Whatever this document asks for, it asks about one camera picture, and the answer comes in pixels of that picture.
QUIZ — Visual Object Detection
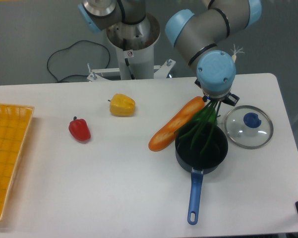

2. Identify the dark pot blue handle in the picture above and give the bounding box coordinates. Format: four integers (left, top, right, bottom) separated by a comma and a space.
175, 122, 228, 225

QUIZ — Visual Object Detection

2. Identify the orange baguette bread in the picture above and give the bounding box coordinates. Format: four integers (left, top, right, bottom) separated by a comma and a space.
148, 96, 205, 152

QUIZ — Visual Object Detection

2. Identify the green onion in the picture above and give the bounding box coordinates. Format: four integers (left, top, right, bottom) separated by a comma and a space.
175, 44, 245, 155

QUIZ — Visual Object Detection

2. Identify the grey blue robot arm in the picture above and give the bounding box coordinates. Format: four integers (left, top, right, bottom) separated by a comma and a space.
78, 0, 262, 106

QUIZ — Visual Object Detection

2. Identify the yellow woven basket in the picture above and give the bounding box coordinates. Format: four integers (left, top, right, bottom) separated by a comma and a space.
0, 103, 35, 221

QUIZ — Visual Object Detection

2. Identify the glass lid blue knob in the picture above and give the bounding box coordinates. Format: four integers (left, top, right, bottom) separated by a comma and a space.
224, 105, 274, 149

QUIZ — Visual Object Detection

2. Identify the red bell pepper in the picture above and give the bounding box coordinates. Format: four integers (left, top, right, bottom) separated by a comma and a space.
68, 116, 91, 142

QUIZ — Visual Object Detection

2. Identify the black cable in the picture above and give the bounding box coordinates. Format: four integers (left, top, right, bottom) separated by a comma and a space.
46, 40, 111, 83

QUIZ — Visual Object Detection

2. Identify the yellow bell pepper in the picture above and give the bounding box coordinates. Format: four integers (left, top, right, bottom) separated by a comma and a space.
108, 94, 136, 117

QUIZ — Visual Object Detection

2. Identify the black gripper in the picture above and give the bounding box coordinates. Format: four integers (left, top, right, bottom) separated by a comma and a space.
194, 79, 240, 108

